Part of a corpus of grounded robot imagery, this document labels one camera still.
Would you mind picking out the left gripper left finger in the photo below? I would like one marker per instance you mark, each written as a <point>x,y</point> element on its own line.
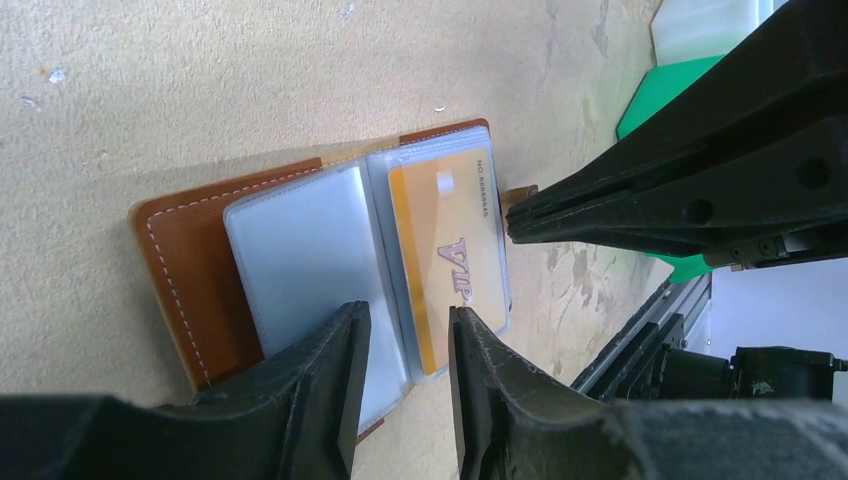
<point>292,416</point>

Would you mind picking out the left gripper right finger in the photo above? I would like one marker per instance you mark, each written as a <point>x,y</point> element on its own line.
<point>514,421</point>

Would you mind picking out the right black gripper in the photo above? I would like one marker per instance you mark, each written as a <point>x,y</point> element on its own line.
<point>780,204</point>

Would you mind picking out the brown leather card holder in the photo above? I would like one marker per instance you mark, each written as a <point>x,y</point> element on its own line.
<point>244,267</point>

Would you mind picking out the white small bin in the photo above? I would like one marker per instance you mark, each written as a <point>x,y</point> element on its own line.
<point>684,30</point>

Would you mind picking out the aluminium frame rail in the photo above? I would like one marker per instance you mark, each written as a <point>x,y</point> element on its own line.
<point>664,319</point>

